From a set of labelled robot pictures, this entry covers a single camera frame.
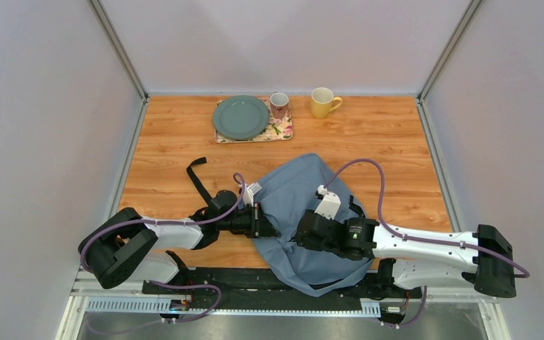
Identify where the green ceramic plate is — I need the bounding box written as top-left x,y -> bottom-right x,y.
212,95 -> 270,140

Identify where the aluminium front frame rail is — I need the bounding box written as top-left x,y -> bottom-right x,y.
56,268 -> 511,339

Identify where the pink patterned mug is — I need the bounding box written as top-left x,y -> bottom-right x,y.
269,92 -> 290,120

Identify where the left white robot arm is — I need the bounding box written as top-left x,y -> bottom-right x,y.
78,191 -> 281,294

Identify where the yellow ceramic mug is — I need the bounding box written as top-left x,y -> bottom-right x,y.
310,87 -> 343,119

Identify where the blue-grey fabric backpack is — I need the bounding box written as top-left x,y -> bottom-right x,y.
186,153 -> 375,298

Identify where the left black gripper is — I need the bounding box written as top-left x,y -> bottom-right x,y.
218,202 -> 282,239

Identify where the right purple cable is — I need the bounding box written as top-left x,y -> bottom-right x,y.
323,158 -> 531,328

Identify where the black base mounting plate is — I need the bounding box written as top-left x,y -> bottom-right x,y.
141,267 -> 423,313

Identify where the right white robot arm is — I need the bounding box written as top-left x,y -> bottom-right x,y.
294,210 -> 516,298

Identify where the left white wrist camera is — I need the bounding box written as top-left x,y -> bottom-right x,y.
242,182 -> 262,206

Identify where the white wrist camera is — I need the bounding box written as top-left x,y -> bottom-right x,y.
242,182 -> 262,206
314,185 -> 341,220

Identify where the floral serving tray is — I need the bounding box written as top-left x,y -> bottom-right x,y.
214,96 -> 294,144

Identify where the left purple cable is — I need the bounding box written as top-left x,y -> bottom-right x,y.
79,172 -> 247,324

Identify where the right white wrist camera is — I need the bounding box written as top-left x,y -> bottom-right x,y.
314,185 -> 341,220

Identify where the purple cable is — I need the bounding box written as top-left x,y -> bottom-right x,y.
323,158 -> 531,328
79,172 -> 247,324

